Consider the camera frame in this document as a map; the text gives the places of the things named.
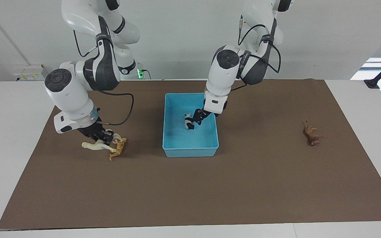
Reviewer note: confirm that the black white panda toy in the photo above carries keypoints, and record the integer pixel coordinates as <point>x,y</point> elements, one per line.
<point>187,123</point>

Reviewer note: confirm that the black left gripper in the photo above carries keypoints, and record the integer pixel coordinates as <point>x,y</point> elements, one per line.
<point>207,114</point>

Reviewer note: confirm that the orange tiger toy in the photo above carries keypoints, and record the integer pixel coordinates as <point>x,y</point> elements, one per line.
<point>119,150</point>

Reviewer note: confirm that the light blue storage box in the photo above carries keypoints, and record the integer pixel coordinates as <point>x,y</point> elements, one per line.
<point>190,142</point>

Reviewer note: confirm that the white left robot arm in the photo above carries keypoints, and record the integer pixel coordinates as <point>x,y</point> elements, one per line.
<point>222,72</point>

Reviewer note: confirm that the brown lion toy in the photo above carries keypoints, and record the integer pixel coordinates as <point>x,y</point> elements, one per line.
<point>311,134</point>

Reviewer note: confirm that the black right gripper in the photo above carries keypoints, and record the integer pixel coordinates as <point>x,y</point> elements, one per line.
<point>93,132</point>

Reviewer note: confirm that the white wall socket box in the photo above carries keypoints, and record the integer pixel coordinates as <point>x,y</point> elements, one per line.
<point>31,71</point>

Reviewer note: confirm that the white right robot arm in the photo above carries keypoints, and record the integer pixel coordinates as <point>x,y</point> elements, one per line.
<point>68,92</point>

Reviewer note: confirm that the cream llama toy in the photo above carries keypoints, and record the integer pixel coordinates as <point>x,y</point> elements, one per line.
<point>93,145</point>

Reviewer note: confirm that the brown table mat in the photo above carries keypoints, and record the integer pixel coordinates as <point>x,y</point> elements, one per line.
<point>190,191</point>

